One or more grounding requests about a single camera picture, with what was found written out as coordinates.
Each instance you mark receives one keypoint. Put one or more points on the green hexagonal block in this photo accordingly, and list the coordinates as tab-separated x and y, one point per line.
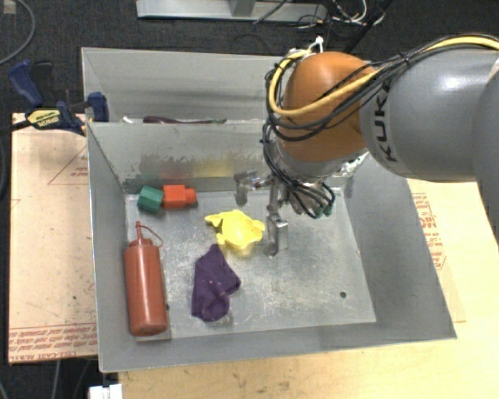
149	199

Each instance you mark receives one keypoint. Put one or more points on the orange-red toy block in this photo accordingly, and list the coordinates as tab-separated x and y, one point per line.
176	196

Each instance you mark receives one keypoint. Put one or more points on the yellow toy turtle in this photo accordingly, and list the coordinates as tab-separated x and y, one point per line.
239	231

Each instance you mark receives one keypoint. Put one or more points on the red-brown squeeze bottle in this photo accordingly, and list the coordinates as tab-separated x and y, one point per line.
144	285

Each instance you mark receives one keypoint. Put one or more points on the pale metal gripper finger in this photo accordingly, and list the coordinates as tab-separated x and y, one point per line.
278	235
242	187

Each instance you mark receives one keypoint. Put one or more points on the grey metal bin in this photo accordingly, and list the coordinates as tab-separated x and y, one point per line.
316	285

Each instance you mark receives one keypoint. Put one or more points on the brown cardboard board, red print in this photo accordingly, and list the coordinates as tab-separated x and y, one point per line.
45	243

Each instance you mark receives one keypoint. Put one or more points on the dark purple toy eggplant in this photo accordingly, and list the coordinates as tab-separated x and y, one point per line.
174	119

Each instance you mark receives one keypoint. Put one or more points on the purple cloth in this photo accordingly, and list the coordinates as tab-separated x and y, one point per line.
212	285

